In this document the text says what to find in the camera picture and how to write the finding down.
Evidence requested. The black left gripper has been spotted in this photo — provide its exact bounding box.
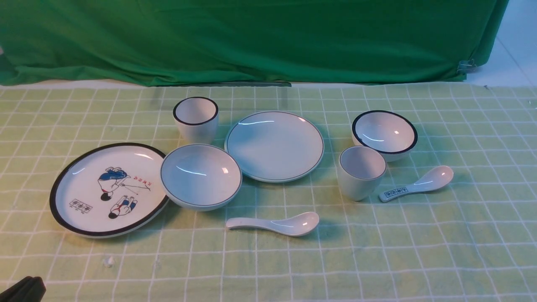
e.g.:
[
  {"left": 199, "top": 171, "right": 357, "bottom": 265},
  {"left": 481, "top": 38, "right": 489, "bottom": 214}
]
[{"left": 0, "top": 276, "right": 46, "bottom": 302}]

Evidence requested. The white bowl thin rim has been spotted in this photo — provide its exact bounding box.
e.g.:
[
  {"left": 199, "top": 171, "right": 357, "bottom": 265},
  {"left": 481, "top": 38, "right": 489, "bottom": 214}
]
[{"left": 160, "top": 144, "right": 243, "bottom": 211}]

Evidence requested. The plain white spoon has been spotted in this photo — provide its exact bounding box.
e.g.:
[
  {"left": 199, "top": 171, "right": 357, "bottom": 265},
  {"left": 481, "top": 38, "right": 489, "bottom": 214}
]
[{"left": 225, "top": 211, "right": 320, "bottom": 237}]

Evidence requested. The white cup thin rim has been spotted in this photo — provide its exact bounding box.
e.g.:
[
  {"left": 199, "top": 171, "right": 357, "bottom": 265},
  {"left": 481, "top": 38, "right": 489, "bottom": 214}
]
[{"left": 337, "top": 146, "right": 387, "bottom": 201}]

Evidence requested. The illustrated plate black rim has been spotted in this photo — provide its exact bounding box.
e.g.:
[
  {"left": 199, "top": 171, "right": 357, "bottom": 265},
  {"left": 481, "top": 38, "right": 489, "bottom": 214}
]
[{"left": 49, "top": 143, "right": 169, "bottom": 239}]

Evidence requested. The white cup black rim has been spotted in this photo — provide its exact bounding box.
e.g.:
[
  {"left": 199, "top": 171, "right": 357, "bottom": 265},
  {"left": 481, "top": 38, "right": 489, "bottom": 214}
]
[{"left": 172, "top": 97, "right": 219, "bottom": 145}]

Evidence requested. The plain white plate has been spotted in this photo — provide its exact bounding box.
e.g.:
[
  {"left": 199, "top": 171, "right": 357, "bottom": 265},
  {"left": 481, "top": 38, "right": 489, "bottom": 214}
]
[{"left": 224, "top": 111, "right": 325, "bottom": 183}]

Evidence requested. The green backdrop cloth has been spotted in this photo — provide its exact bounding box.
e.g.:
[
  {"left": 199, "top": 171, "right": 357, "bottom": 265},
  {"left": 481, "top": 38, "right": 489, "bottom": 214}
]
[{"left": 0, "top": 0, "right": 508, "bottom": 86}]

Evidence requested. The white bowl black rim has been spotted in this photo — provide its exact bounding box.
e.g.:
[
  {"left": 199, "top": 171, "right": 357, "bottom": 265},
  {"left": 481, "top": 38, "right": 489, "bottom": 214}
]
[{"left": 351, "top": 110, "right": 418, "bottom": 162}]

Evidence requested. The light green checkered tablecloth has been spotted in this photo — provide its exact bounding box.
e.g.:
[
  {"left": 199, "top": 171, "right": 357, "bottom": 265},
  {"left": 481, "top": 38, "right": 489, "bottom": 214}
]
[{"left": 0, "top": 83, "right": 537, "bottom": 302}]

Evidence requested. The metal binder clip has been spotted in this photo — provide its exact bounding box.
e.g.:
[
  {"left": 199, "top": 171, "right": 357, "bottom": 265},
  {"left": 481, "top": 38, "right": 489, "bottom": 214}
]
[{"left": 456, "top": 59, "right": 478, "bottom": 75}]

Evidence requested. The white spoon printed handle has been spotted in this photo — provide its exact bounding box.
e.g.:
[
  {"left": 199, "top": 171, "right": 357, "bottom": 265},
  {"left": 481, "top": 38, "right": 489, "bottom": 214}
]
[{"left": 378, "top": 166, "right": 454, "bottom": 203}]

